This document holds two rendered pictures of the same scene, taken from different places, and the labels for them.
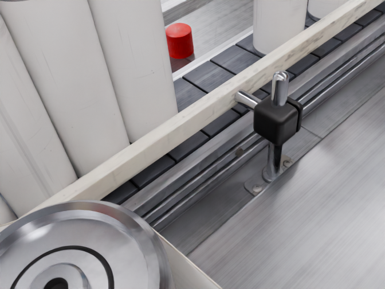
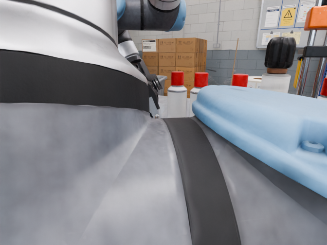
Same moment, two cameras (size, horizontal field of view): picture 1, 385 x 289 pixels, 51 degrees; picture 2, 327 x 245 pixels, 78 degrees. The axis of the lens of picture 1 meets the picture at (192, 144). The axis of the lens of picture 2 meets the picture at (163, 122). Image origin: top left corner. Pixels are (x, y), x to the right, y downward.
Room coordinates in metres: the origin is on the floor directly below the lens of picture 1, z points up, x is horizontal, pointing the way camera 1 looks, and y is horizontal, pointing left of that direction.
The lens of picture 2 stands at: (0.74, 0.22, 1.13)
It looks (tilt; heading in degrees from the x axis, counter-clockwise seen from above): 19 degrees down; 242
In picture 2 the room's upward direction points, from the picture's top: straight up
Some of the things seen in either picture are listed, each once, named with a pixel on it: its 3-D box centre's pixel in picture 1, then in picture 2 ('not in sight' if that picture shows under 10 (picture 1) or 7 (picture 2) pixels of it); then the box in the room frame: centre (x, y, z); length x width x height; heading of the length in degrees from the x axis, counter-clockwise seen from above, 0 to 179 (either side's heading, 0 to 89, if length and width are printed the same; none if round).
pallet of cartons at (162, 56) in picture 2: not in sight; (174, 75); (-1.53, -3.49, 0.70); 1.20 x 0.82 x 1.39; 126
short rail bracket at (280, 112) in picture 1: (277, 131); not in sight; (0.23, -0.07, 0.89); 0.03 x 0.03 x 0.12; 36
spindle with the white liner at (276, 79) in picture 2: not in sight; (274, 84); (0.09, -0.20, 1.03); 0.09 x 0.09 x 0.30
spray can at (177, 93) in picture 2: not in sight; (176, 110); (0.45, -0.23, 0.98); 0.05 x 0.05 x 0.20
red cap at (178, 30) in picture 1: (179, 40); not in sight; (0.46, 0.00, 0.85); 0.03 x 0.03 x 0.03
